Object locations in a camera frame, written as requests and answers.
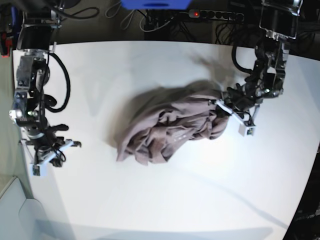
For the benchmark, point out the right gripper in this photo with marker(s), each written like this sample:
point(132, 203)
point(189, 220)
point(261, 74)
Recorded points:
point(47, 144)

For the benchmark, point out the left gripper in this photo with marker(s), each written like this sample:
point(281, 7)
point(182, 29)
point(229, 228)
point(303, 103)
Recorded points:
point(236, 102)

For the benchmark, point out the mauve t-shirt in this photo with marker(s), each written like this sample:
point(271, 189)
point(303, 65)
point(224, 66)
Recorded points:
point(166, 121)

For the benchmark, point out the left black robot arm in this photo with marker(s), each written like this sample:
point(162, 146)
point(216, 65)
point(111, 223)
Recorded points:
point(279, 24)

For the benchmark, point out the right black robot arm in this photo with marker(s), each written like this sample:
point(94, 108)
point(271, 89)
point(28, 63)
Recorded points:
point(32, 24)

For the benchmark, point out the grey rounded bin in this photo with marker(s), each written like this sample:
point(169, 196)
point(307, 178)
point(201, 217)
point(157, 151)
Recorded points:
point(20, 217)

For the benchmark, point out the black power strip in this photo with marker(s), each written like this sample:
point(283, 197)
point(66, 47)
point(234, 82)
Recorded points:
point(216, 15)

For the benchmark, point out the red and black clamp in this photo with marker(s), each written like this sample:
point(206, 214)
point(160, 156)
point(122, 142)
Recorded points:
point(5, 44)

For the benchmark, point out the blue plastic box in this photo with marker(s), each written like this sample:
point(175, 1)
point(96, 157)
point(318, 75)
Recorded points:
point(155, 4)

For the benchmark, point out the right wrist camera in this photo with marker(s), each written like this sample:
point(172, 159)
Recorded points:
point(37, 170)

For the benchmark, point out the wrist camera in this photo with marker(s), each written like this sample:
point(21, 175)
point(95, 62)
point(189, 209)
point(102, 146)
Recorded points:
point(246, 130)
point(37, 170)

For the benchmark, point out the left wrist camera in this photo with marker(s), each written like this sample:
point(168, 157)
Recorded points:
point(246, 130)

